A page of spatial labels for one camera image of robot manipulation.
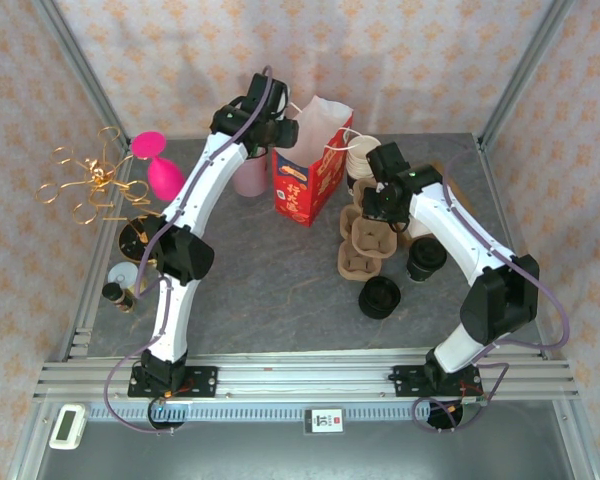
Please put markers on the pink straw holder cup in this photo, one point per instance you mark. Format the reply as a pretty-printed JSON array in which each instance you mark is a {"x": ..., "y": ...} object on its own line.
[{"x": 250, "y": 180}]

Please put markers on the white label card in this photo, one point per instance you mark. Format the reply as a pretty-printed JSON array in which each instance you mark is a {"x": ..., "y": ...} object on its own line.
[{"x": 324, "y": 421}]

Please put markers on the red paper takeout bag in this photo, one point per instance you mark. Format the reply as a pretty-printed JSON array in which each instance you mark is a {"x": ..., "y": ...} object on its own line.
[{"x": 292, "y": 185}]

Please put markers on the magenta wine glass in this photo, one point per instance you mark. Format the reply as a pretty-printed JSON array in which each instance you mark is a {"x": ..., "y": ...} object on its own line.
[{"x": 167, "y": 180}]

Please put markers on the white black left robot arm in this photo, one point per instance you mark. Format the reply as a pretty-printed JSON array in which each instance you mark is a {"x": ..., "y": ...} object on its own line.
[{"x": 200, "y": 185}]

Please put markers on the aluminium frame post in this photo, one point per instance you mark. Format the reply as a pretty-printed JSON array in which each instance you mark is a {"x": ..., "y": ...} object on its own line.
[
  {"x": 527, "y": 70},
  {"x": 83, "y": 70}
]

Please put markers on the single paper coffee cup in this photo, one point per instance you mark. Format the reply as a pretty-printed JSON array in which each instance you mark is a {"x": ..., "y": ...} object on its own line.
[{"x": 426, "y": 255}]

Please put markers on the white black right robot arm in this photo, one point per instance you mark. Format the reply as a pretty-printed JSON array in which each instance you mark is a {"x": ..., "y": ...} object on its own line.
[{"x": 460, "y": 235}]

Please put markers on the white digital timer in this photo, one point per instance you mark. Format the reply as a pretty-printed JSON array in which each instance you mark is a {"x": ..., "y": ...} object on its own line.
[{"x": 67, "y": 425}]

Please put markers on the stack of black cup lids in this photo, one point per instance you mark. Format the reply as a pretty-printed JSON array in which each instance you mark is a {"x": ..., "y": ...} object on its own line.
[{"x": 379, "y": 297}]

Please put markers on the small brown bottle black cap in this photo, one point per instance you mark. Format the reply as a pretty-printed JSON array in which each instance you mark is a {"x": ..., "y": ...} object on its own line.
[{"x": 114, "y": 294}]

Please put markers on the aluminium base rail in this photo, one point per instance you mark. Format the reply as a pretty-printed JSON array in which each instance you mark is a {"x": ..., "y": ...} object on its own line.
[{"x": 305, "y": 375}]

